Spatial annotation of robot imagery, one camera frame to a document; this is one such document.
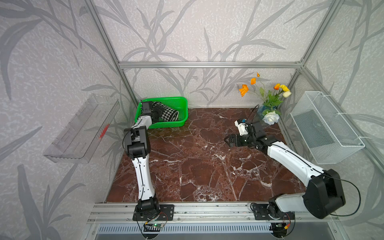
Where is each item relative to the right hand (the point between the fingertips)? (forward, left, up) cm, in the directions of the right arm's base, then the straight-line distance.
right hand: (230, 137), depth 85 cm
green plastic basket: (+37, +35, -7) cm, 51 cm away
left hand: (+29, +46, -6) cm, 55 cm away
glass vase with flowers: (+14, -24, +7) cm, 28 cm away
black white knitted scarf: (+24, +41, -6) cm, 48 cm away
